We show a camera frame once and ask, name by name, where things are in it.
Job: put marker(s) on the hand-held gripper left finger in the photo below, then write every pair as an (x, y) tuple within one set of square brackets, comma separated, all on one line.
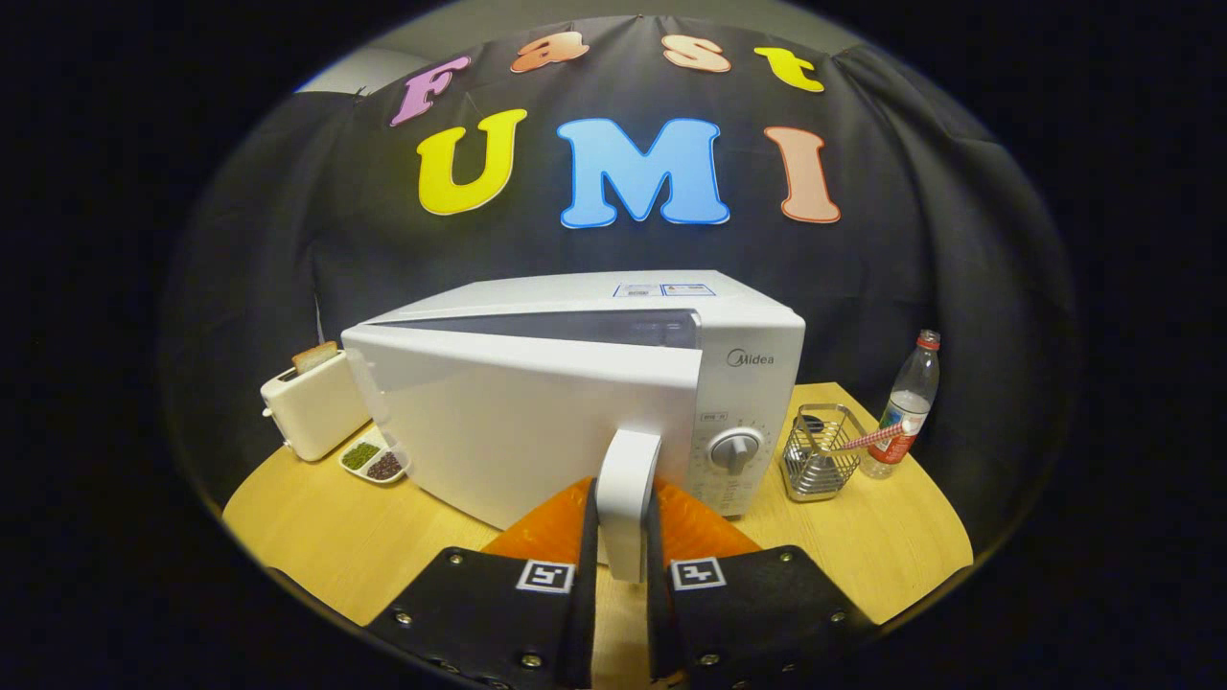
[(581, 594)]

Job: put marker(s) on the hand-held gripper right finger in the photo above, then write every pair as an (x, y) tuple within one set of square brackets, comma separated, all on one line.
[(659, 604)]

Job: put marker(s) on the white toaster oven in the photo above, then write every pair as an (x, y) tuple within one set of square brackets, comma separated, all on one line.
[(537, 422)]

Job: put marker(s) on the cream toaster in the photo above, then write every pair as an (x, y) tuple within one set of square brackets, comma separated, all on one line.
[(312, 412)]

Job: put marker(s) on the white divided dish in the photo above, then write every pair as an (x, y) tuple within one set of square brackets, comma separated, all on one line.
[(374, 460)]

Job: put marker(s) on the red checked stick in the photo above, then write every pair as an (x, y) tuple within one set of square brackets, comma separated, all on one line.
[(868, 439)]

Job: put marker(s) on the clear plastic water bottle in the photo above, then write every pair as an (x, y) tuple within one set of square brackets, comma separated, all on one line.
[(911, 398)]

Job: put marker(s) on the bread slice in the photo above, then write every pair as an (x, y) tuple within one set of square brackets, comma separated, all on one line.
[(314, 357)]

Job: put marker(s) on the black backdrop cloth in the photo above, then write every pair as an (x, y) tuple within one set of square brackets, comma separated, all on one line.
[(288, 240)]

